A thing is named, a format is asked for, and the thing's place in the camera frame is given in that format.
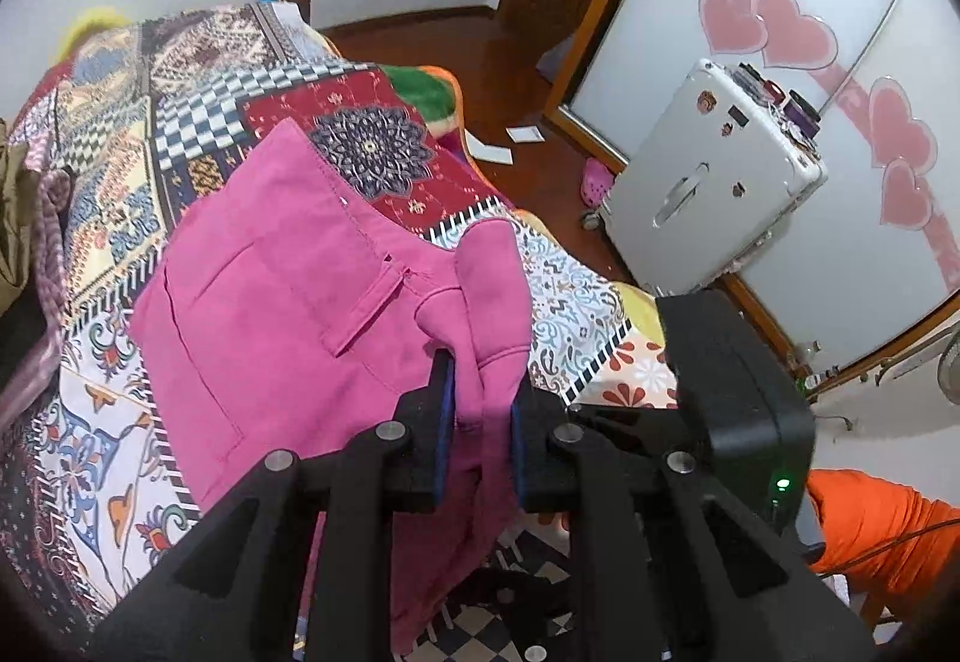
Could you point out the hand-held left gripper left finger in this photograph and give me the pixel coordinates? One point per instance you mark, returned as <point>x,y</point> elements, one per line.
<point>448,437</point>

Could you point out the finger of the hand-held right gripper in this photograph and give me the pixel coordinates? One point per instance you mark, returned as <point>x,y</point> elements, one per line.
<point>637,430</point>

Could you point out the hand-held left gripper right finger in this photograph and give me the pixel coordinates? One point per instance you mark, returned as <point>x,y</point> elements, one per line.
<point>517,453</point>

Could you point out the pink pants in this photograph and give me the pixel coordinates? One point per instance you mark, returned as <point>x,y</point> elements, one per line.
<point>300,302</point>

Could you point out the person's right forearm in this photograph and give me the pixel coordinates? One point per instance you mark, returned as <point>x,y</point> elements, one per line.
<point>885,527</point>

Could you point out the khaki pants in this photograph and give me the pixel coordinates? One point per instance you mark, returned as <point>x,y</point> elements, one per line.
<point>15,220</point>

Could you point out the white suitcase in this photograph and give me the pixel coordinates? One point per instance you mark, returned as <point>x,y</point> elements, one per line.
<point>690,197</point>

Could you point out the electric fan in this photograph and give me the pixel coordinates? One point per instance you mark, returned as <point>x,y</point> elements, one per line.
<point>951,370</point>

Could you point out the pink clog shoe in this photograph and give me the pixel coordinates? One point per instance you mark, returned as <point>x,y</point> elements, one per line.
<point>598,181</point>

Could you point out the dark purple jar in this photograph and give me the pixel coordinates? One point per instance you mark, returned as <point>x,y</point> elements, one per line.
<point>802,115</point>

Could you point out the white paper sheet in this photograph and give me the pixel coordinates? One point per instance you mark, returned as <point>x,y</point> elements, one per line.
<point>525,133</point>
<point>491,152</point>

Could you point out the green orange fleece blanket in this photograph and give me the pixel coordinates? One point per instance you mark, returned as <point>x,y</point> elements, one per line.
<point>420,100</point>

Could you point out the patchwork printed blanket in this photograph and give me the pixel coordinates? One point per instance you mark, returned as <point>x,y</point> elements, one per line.
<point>97,197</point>

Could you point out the purple plaid garment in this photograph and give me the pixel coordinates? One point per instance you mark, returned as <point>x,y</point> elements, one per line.
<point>51,242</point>

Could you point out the wooden bed footboard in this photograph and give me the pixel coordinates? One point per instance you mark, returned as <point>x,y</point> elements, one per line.
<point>298,6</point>

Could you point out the yellow cushion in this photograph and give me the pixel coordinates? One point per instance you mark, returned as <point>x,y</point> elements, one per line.
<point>94,29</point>

